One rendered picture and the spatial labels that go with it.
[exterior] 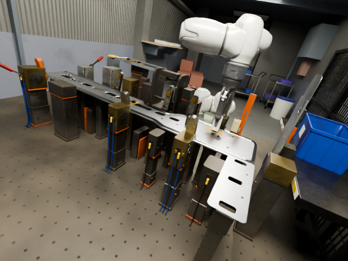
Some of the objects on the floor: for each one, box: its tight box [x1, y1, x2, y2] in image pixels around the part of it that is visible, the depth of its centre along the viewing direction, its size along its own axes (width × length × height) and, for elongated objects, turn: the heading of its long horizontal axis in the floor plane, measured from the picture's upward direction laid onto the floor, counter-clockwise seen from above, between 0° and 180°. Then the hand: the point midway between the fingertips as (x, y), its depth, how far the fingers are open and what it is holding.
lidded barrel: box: [270, 96, 296, 120], centre depth 504 cm, size 49×48×59 cm
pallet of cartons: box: [177, 59, 204, 90], centre depth 649 cm, size 153×116×88 cm
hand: (217, 122), depth 79 cm, fingers closed, pressing on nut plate
